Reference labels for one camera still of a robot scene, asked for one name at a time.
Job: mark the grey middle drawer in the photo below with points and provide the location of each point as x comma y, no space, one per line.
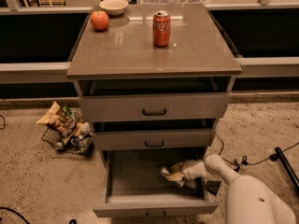
147,134

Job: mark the grey bottom drawer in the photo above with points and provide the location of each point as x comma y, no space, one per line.
134,186

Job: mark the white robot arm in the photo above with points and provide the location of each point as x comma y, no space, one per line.
248,200

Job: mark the grey top drawer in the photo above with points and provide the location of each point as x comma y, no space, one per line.
153,99

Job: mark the black power adapter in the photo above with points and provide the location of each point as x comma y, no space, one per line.
213,186

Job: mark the red apple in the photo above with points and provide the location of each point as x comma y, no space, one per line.
99,20

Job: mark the grey drawer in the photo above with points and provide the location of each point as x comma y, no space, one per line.
153,99
134,186
147,134

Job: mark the grey drawer cabinet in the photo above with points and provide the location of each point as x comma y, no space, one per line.
126,50

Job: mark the white bowl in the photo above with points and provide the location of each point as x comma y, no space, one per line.
114,7

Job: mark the black pole on floor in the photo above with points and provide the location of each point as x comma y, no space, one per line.
288,168

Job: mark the red coca-cola can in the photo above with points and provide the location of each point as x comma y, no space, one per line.
161,28

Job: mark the wire basket on floor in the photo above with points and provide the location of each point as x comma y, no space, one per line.
81,145

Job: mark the yellow snack bag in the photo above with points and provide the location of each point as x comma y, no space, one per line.
57,120

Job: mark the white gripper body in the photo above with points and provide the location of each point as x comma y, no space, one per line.
189,171

